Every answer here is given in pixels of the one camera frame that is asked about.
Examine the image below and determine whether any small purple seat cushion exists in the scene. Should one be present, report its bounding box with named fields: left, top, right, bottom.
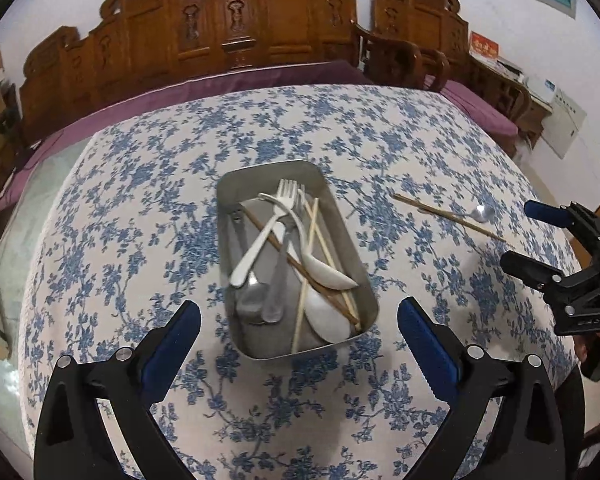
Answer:
left=424, top=75, right=521, bottom=139

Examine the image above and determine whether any carved wooden sofa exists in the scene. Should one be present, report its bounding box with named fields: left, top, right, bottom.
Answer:
left=17, top=0, right=377, bottom=153

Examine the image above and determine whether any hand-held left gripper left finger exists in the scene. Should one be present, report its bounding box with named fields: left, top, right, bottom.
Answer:
left=32, top=300, right=202, bottom=480

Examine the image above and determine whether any small metal spoon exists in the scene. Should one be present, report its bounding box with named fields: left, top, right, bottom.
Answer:
left=450, top=205, right=493, bottom=225

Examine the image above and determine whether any blue floral tablecloth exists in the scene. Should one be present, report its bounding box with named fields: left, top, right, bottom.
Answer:
left=17, top=82, right=583, bottom=480

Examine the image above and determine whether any carved wooden armchair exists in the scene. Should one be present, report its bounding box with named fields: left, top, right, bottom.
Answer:
left=352, top=0, right=532, bottom=151

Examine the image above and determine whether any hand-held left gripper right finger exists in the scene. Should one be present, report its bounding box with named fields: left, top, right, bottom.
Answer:
left=396, top=296, right=583, bottom=480

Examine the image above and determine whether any white printer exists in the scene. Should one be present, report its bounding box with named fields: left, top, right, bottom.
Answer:
left=526, top=75, right=557, bottom=107

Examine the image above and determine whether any large metal spoon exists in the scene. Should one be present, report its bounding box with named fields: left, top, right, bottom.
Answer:
left=231, top=204, right=270, bottom=326

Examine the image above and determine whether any red desk calendar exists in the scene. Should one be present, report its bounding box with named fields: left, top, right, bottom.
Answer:
left=468, top=31, right=501, bottom=67

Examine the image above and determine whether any metal fork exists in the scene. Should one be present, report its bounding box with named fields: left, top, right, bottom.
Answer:
left=228, top=179, right=299, bottom=289
left=262, top=184, right=308, bottom=323

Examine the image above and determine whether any rectangular metal tray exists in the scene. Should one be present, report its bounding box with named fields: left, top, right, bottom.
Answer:
left=216, top=160, right=380, bottom=361

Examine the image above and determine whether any light bamboo chopstick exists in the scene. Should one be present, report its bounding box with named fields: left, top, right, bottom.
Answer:
left=292, top=198, right=321, bottom=355
left=304, top=204, right=360, bottom=328

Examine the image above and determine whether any dark brown chopstick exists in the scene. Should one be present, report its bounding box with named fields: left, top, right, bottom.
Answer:
left=239, top=206, right=362, bottom=327
left=391, top=193, right=507, bottom=243

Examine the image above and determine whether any white electrical box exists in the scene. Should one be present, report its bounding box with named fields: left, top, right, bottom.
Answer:
left=544, top=87, right=589, bottom=162

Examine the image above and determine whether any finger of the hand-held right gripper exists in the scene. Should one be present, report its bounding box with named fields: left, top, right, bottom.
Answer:
left=500, top=252, right=600, bottom=307
left=524, top=199, right=600, bottom=257

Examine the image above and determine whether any white plastic spoon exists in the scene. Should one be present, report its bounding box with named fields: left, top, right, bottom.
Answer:
left=280, top=220, right=355, bottom=347

